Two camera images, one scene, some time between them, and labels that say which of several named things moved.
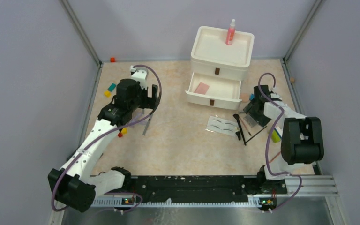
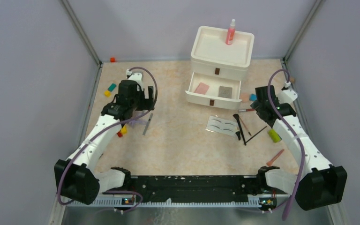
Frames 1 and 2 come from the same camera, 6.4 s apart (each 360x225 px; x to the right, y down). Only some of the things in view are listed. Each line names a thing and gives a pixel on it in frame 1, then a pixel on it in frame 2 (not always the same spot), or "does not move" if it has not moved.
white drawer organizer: (218, 69) does not move
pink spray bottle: (230, 33) does not move
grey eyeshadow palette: (250, 121) to (225, 92)
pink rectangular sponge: (201, 88) does not move
